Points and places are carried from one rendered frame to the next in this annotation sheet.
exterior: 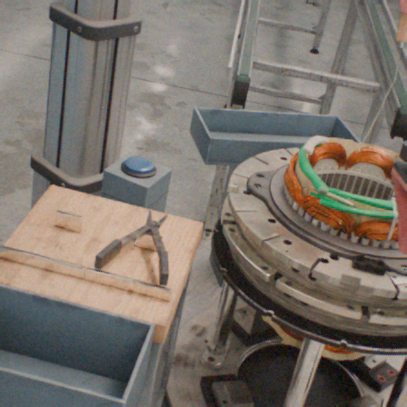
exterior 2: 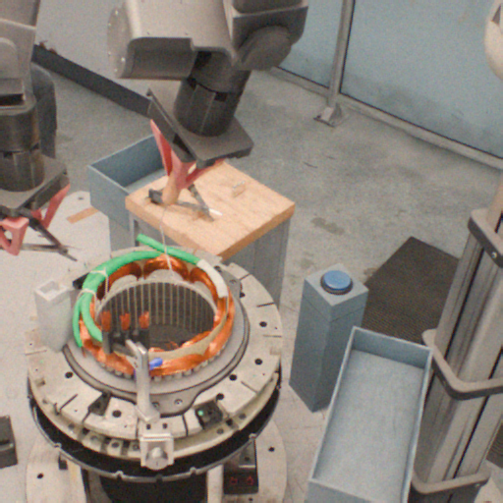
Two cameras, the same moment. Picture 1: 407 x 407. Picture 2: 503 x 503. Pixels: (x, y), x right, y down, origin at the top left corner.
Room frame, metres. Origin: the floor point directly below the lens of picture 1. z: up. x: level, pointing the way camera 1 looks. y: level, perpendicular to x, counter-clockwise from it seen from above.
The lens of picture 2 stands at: (1.27, -0.67, 1.80)
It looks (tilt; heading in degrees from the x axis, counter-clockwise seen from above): 41 degrees down; 123
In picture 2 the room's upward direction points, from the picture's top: 5 degrees clockwise
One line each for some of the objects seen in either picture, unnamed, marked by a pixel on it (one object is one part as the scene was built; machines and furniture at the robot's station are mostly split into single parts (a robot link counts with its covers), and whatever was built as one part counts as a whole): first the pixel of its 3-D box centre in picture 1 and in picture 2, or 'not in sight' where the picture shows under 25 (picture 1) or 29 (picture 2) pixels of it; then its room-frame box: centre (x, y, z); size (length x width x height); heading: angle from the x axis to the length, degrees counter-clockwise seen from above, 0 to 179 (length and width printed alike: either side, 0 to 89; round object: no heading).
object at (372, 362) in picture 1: (364, 352); not in sight; (0.88, -0.28, 0.83); 0.05 x 0.04 x 0.02; 49
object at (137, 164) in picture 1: (139, 164); (337, 280); (0.91, 0.09, 1.04); 0.04 x 0.04 x 0.01
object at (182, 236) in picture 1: (101, 255); (210, 205); (0.67, 0.09, 1.05); 0.20 x 0.19 x 0.02; 175
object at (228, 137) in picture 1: (258, 203); (358, 475); (1.08, -0.10, 0.92); 0.25 x 0.11 x 0.28; 109
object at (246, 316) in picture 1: (259, 308); (240, 446); (0.91, -0.12, 0.85); 0.06 x 0.04 x 0.05; 131
